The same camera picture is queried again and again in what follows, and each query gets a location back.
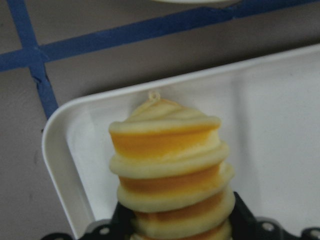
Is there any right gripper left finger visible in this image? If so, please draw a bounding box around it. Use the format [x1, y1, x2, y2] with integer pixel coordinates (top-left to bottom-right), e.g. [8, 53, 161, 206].
[41, 202, 133, 240]

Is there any white rectangular tray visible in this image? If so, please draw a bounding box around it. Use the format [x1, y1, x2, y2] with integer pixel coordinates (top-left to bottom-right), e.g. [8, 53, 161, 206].
[42, 45, 320, 238]

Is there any white round plate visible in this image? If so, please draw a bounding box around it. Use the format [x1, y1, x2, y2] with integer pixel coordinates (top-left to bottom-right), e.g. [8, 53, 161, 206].
[155, 0, 239, 5]

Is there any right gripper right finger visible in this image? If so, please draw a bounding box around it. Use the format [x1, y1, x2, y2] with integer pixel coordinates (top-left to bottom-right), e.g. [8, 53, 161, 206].
[229, 192, 320, 240]

